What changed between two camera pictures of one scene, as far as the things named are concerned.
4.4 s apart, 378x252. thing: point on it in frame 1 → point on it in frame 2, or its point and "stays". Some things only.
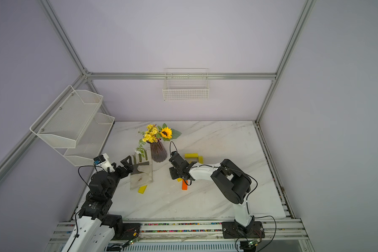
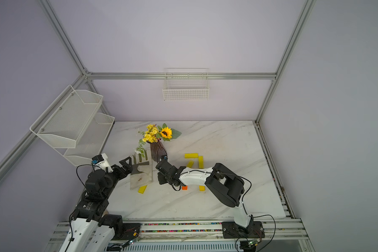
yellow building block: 191,156 stays
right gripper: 173,173 → 162,180
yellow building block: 142,189 stays
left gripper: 129,168 stays
